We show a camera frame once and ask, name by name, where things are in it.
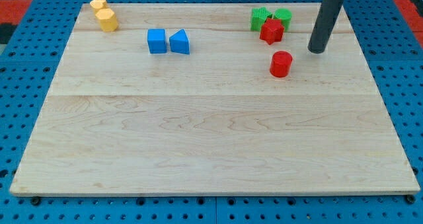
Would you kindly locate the yellow hexagon block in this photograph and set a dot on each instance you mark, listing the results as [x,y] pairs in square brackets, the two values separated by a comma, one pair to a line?
[107,20]

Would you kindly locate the blue cube block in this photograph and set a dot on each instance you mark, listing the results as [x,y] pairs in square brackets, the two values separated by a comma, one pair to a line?
[156,39]

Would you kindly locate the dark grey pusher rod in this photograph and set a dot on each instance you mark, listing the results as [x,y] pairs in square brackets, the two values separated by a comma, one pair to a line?
[324,24]

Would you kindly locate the green cylinder block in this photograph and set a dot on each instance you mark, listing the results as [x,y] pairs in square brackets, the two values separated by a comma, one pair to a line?
[285,15]

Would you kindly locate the blue triangle block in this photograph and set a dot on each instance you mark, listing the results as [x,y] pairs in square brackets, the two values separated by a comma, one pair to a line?
[179,42]

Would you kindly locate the wooden board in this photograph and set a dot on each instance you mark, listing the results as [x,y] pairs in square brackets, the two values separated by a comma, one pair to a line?
[120,121]

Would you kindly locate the red cylinder block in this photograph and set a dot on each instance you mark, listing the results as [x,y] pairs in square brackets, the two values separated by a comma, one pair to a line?
[281,63]

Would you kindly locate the yellow rounded block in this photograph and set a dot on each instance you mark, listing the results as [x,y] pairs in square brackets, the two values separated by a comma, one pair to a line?
[97,5]

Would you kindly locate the red star block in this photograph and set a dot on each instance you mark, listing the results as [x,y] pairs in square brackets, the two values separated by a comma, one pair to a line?
[272,31]

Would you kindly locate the green star block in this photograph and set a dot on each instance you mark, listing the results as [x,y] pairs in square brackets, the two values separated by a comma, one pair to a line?
[259,17]

